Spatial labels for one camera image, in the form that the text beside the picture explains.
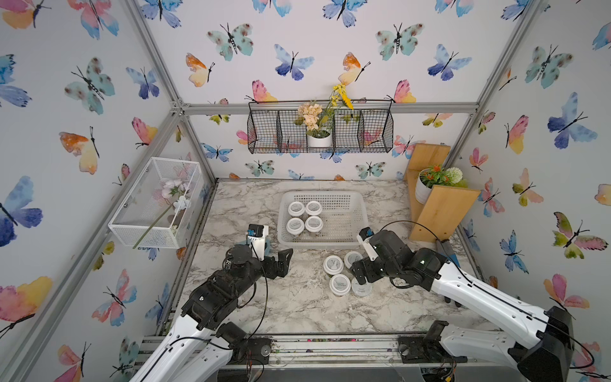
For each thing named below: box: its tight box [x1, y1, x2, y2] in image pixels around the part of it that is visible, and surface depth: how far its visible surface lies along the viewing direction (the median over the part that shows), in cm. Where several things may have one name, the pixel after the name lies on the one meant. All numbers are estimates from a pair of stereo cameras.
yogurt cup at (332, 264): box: [323, 254, 345, 276], surface depth 86 cm
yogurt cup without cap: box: [350, 276, 374, 298], surface depth 82 cm
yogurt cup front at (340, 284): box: [328, 273, 352, 297], surface depth 82 cm
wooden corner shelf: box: [405, 143, 482, 242], surface depth 89 cm
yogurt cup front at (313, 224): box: [304, 215, 324, 233], surface depth 98 cm
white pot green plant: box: [415, 164, 469, 205], surface depth 93 cm
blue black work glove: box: [435, 238, 461, 269], surface depth 96 cm
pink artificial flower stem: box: [132, 179, 192, 250], surface depth 74 cm
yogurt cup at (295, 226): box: [285, 217, 305, 236], surface depth 97 cm
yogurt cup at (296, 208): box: [287, 200, 306, 217], surface depth 101 cm
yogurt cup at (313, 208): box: [304, 200, 324, 216], surface depth 101 cm
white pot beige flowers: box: [294, 83, 355, 149], surface depth 86 cm
